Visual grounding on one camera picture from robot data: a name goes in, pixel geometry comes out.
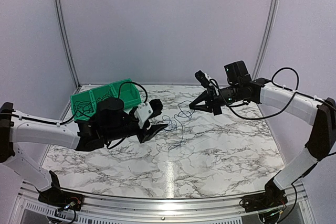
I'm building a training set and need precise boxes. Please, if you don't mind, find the left aluminium corner post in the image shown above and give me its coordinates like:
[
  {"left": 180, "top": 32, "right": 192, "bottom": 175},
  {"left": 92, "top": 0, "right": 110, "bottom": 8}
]
[{"left": 54, "top": 0, "right": 81, "bottom": 89}]

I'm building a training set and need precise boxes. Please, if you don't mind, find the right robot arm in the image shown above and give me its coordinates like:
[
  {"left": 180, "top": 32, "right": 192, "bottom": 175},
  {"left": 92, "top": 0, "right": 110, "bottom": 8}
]
[{"left": 189, "top": 61, "right": 335, "bottom": 207}]

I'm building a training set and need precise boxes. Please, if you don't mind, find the blue cable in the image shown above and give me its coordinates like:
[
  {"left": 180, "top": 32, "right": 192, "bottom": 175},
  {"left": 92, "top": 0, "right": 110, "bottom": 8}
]
[{"left": 162, "top": 100, "right": 194, "bottom": 151}]

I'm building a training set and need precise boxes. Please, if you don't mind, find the aluminium corner post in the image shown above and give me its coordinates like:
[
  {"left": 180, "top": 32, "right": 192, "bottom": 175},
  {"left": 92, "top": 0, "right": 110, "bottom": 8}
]
[
  {"left": 252, "top": 0, "right": 279, "bottom": 79},
  {"left": 54, "top": 0, "right": 81, "bottom": 89}
]

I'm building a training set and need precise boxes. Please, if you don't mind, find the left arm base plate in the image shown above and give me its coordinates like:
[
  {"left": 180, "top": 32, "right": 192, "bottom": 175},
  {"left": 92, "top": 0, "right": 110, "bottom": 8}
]
[{"left": 38, "top": 188, "right": 84, "bottom": 211}]

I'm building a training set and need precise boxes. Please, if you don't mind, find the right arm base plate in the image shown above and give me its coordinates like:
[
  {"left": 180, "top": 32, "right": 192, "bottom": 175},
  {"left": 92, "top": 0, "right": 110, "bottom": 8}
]
[{"left": 239, "top": 189, "right": 288, "bottom": 212}]

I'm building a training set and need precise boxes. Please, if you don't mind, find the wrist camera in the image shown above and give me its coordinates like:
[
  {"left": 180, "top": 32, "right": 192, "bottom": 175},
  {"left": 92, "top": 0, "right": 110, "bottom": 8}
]
[
  {"left": 194, "top": 70, "right": 216, "bottom": 89},
  {"left": 135, "top": 99, "right": 163, "bottom": 126}
]

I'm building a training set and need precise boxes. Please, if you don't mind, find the green bin middle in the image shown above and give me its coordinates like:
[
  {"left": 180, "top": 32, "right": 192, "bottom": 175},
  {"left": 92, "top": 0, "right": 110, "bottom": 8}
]
[{"left": 89, "top": 84, "right": 118, "bottom": 108}]

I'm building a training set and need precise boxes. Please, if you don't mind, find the green bin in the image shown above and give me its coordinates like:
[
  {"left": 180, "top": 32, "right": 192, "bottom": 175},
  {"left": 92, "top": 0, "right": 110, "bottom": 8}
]
[
  {"left": 70, "top": 90, "right": 96, "bottom": 121},
  {"left": 89, "top": 84, "right": 118, "bottom": 108},
  {"left": 110, "top": 79, "right": 141, "bottom": 110}
]

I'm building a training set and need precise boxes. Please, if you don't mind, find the aluminium front rail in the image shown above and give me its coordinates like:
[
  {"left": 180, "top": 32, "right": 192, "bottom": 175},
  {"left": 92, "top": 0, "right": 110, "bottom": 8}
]
[{"left": 9, "top": 182, "right": 315, "bottom": 223}]

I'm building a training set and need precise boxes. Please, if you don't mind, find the brown cable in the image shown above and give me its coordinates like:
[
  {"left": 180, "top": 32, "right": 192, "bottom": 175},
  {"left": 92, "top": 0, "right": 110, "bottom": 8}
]
[{"left": 94, "top": 92, "right": 117, "bottom": 106}]

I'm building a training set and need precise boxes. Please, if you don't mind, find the green bin left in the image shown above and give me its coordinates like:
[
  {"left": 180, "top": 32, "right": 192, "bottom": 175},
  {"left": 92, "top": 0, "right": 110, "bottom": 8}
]
[{"left": 70, "top": 90, "right": 96, "bottom": 121}]

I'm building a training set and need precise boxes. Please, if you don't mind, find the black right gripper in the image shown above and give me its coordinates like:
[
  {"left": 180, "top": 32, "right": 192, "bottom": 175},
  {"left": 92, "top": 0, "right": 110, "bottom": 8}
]
[{"left": 189, "top": 83, "right": 241, "bottom": 115}]

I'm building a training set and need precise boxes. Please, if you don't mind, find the green bin right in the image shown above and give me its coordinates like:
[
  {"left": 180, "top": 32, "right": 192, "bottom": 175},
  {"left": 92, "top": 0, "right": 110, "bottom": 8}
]
[{"left": 110, "top": 79, "right": 141, "bottom": 110}]

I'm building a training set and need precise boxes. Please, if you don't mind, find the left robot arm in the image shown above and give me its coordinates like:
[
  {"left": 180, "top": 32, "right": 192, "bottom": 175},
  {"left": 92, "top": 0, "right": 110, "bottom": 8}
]
[{"left": 1, "top": 81, "right": 168, "bottom": 206}]

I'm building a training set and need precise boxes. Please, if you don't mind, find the right aluminium corner post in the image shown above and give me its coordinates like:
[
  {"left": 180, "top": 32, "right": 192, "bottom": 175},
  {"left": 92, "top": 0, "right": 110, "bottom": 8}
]
[{"left": 252, "top": 0, "right": 279, "bottom": 79}]

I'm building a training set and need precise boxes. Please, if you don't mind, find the black cable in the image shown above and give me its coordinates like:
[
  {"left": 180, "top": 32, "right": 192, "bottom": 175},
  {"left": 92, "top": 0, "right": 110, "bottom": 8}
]
[{"left": 73, "top": 100, "right": 95, "bottom": 117}]

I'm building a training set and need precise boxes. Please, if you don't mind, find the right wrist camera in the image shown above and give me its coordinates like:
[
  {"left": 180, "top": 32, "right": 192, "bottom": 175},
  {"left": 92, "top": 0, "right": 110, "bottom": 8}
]
[{"left": 194, "top": 70, "right": 216, "bottom": 89}]

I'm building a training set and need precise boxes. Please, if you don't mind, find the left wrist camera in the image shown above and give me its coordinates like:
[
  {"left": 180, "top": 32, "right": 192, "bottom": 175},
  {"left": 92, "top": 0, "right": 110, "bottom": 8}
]
[{"left": 135, "top": 99, "right": 163, "bottom": 126}]

